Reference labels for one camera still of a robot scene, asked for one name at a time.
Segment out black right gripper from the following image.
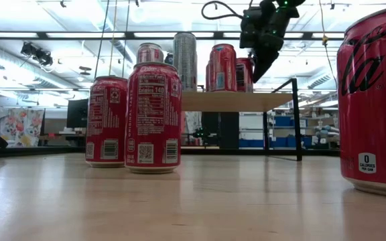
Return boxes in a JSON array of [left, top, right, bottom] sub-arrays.
[[251, 9, 300, 84]]

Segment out red Coke Zero can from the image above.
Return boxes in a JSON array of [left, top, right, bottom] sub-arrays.
[[235, 57, 255, 93], [336, 3, 386, 198]]

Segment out tall silver can black lid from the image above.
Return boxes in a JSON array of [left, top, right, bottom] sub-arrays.
[[172, 31, 198, 92]]

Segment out silver Diet Coke can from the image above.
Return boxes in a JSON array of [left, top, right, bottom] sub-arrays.
[[136, 42, 165, 65]]

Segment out wooden shelf black metal legs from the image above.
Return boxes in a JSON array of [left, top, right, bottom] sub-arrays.
[[180, 77, 304, 162]]

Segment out black cabinet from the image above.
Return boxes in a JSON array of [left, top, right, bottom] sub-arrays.
[[201, 112, 240, 150]]

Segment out white patterned cloth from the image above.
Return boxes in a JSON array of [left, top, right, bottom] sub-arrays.
[[183, 111, 203, 135]]

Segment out white blue clutter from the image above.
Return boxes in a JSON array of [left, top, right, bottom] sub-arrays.
[[313, 123, 340, 145]]

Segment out black monitor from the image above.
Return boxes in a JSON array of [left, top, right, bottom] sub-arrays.
[[66, 98, 89, 129]]

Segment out black ceiling spotlight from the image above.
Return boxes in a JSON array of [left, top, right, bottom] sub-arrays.
[[20, 42, 55, 68]]

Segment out floral cloth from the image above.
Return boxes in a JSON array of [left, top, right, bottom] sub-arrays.
[[0, 106, 46, 148]]

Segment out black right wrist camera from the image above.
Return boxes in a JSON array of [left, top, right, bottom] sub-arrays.
[[239, 8, 265, 50]]

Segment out yellow knotted rope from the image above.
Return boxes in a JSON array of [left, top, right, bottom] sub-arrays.
[[318, 0, 335, 74]]

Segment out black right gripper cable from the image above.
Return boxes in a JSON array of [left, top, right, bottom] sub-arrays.
[[201, 0, 245, 20]]

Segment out black hanging cable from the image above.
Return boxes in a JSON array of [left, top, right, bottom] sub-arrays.
[[93, 0, 111, 80], [121, 0, 130, 78]]

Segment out black extrusion table frame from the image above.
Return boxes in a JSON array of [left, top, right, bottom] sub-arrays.
[[0, 145, 341, 158]]

